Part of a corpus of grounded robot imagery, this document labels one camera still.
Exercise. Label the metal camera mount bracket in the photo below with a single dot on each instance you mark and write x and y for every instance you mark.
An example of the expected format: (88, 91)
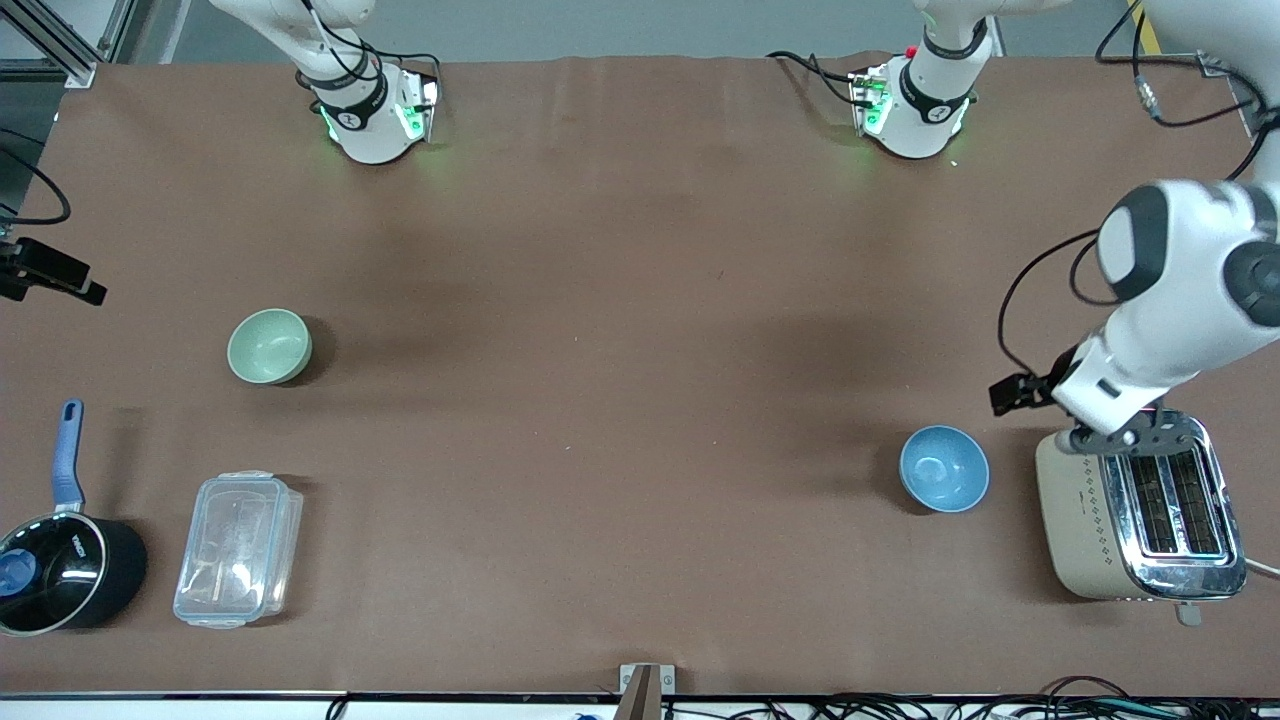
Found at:
(645, 690)

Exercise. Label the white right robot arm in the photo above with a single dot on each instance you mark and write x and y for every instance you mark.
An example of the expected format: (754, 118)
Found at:
(360, 130)

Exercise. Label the green bowl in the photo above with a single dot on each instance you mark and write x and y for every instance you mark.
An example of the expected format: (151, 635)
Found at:
(268, 347)

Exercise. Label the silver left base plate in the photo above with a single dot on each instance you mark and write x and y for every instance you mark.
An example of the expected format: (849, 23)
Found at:
(866, 100)

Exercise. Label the aluminium frame profile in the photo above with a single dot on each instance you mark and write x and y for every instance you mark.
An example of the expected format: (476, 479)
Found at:
(1245, 100)
(60, 40)

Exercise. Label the brown table mat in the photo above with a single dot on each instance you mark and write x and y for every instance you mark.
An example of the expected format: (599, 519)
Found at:
(600, 500)

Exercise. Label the beige chrome toaster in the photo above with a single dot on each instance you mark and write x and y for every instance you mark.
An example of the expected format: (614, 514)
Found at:
(1085, 530)

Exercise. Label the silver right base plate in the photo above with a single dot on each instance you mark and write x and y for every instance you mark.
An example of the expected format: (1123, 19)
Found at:
(425, 105)

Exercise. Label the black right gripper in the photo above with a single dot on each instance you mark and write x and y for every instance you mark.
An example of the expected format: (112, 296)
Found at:
(22, 270)

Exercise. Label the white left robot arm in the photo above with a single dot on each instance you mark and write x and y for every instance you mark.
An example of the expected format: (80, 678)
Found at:
(1180, 290)

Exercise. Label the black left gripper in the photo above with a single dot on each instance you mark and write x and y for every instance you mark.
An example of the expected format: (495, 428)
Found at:
(1052, 389)

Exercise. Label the glass lid with blue knob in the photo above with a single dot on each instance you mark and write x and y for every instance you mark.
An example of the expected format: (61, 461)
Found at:
(60, 590)

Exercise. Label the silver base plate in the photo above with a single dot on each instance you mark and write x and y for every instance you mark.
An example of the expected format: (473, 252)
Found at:
(866, 100)
(425, 105)

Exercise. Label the blue bowl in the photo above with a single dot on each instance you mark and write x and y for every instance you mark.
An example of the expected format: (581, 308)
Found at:
(943, 468)

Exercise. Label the clear plastic food container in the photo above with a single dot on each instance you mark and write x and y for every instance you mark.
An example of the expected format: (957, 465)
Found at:
(238, 550)

